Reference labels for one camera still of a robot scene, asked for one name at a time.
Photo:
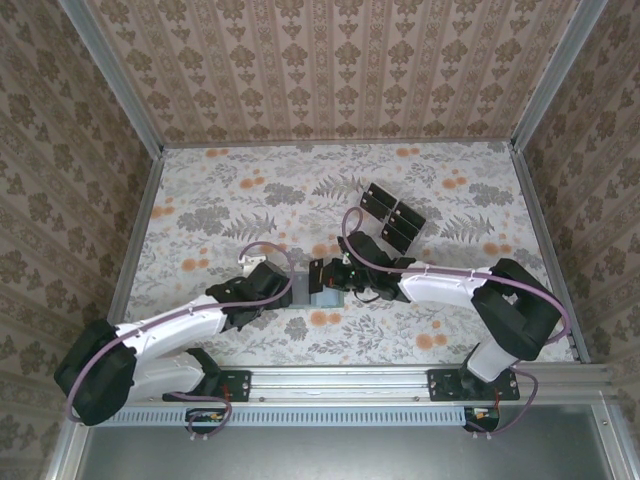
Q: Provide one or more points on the clear acrylic card display stand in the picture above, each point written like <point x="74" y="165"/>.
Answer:
<point x="391" y="212"/>

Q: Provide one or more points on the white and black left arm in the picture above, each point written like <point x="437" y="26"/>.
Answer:
<point x="170" y="317"/>

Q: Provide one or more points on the floral patterned table cover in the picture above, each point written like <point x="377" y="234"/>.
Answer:
<point x="225" y="170"/>

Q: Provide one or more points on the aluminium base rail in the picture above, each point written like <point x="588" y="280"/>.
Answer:
<point x="340" y="385"/>

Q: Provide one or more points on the grey metal panel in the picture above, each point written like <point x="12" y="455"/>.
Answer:
<point x="350" y="455"/>

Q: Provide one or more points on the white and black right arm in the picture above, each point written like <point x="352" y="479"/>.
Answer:
<point x="440" y="287"/>

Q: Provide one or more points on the small black connector board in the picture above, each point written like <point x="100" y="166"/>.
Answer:
<point x="482" y="414"/>
<point x="205" y="416"/>

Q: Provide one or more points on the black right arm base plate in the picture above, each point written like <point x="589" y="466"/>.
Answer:
<point x="442" y="385"/>

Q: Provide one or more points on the aluminium corner post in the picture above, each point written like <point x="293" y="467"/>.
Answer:
<point x="555" y="75"/>
<point x="115" y="80"/>

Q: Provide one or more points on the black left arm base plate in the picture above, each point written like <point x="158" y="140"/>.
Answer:
<point x="237" y="387"/>

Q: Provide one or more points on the aluminium side rail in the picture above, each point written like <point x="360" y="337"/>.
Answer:
<point x="550" y="250"/>
<point x="142" y="225"/>

